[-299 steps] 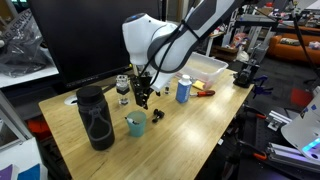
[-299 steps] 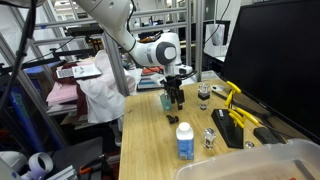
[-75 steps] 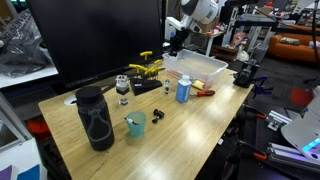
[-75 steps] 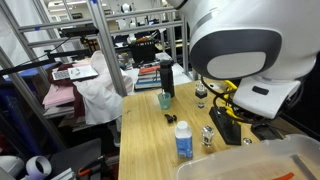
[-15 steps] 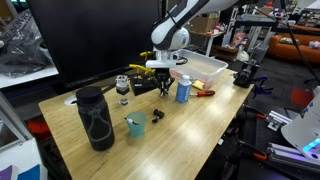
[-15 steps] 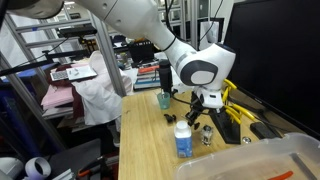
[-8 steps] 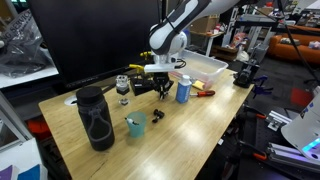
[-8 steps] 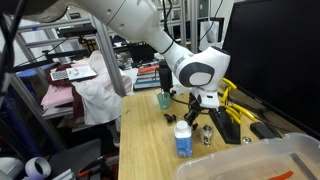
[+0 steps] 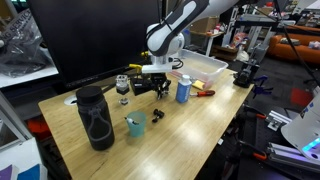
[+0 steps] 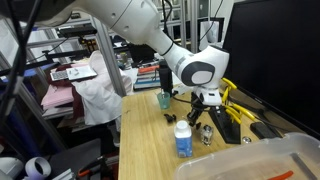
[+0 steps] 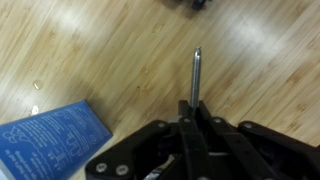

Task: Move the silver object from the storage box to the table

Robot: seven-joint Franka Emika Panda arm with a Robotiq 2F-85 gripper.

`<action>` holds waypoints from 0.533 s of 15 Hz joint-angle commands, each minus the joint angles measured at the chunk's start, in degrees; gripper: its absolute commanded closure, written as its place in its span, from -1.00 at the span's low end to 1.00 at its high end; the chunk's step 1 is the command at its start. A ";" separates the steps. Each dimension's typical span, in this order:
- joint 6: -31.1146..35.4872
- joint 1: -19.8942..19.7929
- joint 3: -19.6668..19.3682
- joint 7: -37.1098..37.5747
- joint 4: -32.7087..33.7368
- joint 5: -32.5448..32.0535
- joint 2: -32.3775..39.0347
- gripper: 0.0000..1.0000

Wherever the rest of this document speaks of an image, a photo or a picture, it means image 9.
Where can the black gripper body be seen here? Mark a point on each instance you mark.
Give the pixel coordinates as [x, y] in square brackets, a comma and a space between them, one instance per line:
[159, 80]

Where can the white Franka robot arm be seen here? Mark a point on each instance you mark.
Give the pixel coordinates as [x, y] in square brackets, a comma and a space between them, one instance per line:
[173, 23]

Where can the clear plastic storage box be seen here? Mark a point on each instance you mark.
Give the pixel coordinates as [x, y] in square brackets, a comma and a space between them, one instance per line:
[206, 65]

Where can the red box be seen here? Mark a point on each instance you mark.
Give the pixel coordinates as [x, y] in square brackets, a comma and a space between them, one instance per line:
[300, 97]

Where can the white box with books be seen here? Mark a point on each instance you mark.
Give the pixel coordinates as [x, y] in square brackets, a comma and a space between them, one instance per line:
[20, 156]

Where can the white blue plastic bottle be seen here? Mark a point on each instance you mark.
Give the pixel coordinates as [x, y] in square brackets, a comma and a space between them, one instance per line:
[183, 91]

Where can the black hex key stand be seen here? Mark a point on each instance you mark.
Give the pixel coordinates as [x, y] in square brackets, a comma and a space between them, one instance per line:
[140, 87]

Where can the small black clip part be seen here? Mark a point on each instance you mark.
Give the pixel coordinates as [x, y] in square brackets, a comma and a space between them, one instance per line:
[158, 115]

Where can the yellow sticky note pad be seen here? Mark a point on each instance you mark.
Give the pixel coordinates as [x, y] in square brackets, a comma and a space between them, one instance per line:
[198, 84]

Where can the clear black grinder jar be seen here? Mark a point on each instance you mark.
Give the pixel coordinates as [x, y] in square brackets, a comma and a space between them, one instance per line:
[122, 88]

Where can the black white marker pen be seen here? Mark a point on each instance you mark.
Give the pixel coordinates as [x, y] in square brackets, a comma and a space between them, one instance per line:
[131, 120]

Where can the teal plastic cup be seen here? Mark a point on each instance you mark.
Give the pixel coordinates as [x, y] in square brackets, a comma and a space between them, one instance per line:
[136, 128]

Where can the white side table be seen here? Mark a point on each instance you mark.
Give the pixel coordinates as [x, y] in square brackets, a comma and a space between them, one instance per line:
[208, 34]

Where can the black insulated water bottle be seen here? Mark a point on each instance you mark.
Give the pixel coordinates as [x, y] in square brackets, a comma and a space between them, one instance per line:
[96, 123]

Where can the large black monitor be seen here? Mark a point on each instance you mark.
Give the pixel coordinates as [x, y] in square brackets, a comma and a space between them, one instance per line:
[100, 33]

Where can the black table vise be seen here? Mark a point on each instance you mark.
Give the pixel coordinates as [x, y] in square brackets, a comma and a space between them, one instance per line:
[245, 76]

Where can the round desk grommet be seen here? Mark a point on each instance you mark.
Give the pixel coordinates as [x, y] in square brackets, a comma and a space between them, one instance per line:
[70, 100]

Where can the blue spring clamp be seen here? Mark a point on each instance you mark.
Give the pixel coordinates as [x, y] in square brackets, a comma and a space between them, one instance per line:
[261, 89]

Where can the orange bin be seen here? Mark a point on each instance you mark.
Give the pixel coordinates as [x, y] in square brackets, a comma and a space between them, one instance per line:
[36, 128]

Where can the orange sofa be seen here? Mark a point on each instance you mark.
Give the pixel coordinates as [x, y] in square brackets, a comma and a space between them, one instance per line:
[293, 50]

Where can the long aluminium extrusion rails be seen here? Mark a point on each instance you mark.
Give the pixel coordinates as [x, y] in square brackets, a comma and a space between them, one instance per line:
[290, 154]

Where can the white base with blue light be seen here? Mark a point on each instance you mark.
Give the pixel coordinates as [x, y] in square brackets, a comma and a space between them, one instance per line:
[303, 126]

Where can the grey printed plastic bag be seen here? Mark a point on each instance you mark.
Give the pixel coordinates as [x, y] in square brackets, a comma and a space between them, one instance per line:
[20, 50]

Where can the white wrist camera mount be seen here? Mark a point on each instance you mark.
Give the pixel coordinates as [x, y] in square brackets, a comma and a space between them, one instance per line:
[156, 68]

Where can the aluminium corner bracket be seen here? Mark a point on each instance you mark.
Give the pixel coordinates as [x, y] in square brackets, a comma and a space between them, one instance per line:
[276, 120]

